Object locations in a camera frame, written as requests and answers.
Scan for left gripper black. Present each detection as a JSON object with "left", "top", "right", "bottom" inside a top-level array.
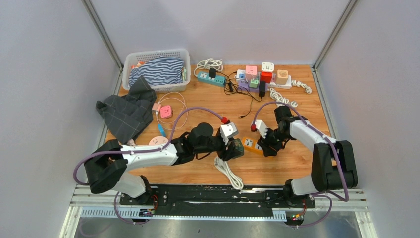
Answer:
[{"left": 194, "top": 131, "right": 241, "bottom": 161}]

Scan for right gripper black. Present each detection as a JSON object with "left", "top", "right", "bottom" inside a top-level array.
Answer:
[{"left": 258, "top": 126, "right": 291, "bottom": 157}]

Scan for orange power strip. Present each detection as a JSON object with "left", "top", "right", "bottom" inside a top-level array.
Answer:
[{"left": 242, "top": 137, "right": 263, "bottom": 156}]

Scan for dark green cube socket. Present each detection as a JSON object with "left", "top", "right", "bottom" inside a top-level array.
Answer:
[{"left": 229, "top": 138, "right": 245, "bottom": 159}]

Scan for white cord edge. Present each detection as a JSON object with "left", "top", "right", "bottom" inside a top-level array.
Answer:
[{"left": 213, "top": 155, "right": 245, "bottom": 191}]

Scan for round pink power strip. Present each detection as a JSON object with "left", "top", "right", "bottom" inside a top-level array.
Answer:
[{"left": 149, "top": 136, "right": 168, "bottom": 145}]

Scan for blue cube socket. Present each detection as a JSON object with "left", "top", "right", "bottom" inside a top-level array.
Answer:
[{"left": 158, "top": 123, "right": 167, "bottom": 137}]

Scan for pink cube adapter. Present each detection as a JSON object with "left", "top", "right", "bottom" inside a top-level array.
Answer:
[{"left": 159, "top": 105, "right": 173, "bottom": 119}]

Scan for light pink usb charger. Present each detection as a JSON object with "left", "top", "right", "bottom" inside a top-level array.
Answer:
[{"left": 152, "top": 103, "right": 161, "bottom": 115}]

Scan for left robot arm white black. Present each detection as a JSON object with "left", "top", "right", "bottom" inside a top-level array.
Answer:
[{"left": 83, "top": 122, "right": 244, "bottom": 205}]

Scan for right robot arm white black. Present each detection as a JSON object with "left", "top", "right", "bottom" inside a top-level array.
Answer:
[{"left": 251, "top": 105, "right": 358, "bottom": 207}]

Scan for red cube socket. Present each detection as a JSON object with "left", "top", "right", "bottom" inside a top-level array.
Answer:
[{"left": 260, "top": 71, "right": 273, "bottom": 84}]

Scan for tan cube socket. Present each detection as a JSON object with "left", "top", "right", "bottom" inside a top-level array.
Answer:
[{"left": 275, "top": 69, "right": 289, "bottom": 85}]

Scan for pink cube socket back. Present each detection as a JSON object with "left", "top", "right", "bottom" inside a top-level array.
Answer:
[{"left": 245, "top": 65, "right": 258, "bottom": 81}]

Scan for white cube socket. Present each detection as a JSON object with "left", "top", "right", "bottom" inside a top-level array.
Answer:
[{"left": 261, "top": 62, "right": 275, "bottom": 73}]

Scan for black power adapter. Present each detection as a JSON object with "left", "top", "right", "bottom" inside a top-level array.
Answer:
[{"left": 258, "top": 81, "right": 266, "bottom": 98}]

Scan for green small adapter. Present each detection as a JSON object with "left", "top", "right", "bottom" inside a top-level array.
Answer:
[{"left": 249, "top": 79, "right": 259, "bottom": 89}]

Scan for teal power strip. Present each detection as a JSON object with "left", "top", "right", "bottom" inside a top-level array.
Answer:
[{"left": 197, "top": 72, "right": 225, "bottom": 88}]

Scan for purple power strip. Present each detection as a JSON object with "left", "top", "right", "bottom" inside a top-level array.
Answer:
[{"left": 236, "top": 79, "right": 259, "bottom": 93}]

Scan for white long power strip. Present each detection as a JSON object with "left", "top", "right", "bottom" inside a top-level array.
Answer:
[{"left": 234, "top": 69, "right": 292, "bottom": 90}]

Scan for black charger on teal strip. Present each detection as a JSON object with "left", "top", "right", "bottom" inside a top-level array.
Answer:
[{"left": 209, "top": 68, "right": 217, "bottom": 79}]

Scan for white plastic basket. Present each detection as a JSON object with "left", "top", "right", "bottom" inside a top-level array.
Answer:
[{"left": 122, "top": 49, "right": 192, "bottom": 92}]

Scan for blue white striped cloth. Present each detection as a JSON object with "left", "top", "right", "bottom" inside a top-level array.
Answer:
[{"left": 129, "top": 56, "right": 184, "bottom": 87}]

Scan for dark grey checked cloth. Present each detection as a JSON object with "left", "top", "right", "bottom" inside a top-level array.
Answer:
[{"left": 96, "top": 75, "right": 157, "bottom": 144}]

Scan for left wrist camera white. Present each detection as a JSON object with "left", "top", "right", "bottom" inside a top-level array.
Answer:
[{"left": 219, "top": 117, "right": 239, "bottom": 145}]

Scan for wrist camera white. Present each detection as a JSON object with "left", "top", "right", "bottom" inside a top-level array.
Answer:
[
  {"left": 219, "top": 117, "right": 239, "bottom": 145},
  {"left": 251, "top": 119, "right": 269, "bottom": 139}
]

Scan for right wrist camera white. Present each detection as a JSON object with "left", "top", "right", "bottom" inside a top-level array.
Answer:
[{"left": 251, "top": 119, "right": 269, "bottom": 139}]

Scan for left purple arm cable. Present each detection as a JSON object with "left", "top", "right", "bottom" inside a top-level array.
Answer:
[{"left": 72, "top": 107, "right": 225, "bottom": 226}]

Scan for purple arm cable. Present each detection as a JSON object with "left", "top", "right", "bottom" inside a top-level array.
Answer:
[
  {"left": 252, "top": 101, "right": 350, "bottom": 229},
  {"left": 72, "top": 107, "right": 225, "bottom": 226}
]

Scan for white coiled cord middle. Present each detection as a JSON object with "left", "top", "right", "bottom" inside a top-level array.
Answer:
[{"left": 269, "top": 79, "right": 313, "bottom": 109}]

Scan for white coiled cord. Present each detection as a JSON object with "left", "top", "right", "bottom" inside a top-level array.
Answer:
[
  {"left": 193, "top": 58, "right": 224, "bottom": 78},
  {"left": 269, "top": 79, "right": 313, "bottom": 109}
]

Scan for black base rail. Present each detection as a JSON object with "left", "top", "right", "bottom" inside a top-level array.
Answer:
[{"left": 120, "top": 184, "right": 315, "bottom": 217}]

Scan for black thin cable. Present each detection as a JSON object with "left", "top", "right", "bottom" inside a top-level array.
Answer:
[{"left": 216, "top": 70, "right": 263, "bottom": 119}]

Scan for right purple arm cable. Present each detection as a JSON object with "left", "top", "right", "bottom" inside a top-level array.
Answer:
[{"left": 252, "top": 101, "right": 350, "bottom": 229}]

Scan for pink usb cable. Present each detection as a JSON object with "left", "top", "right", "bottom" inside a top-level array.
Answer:
[{"left": 155, "top": 91, "right": 190, "bottom": 132}]

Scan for white coiled cord back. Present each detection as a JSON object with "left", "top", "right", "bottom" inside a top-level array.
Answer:
[{"left": 193, "top": 58, "right": 224, "bottom": 78}]

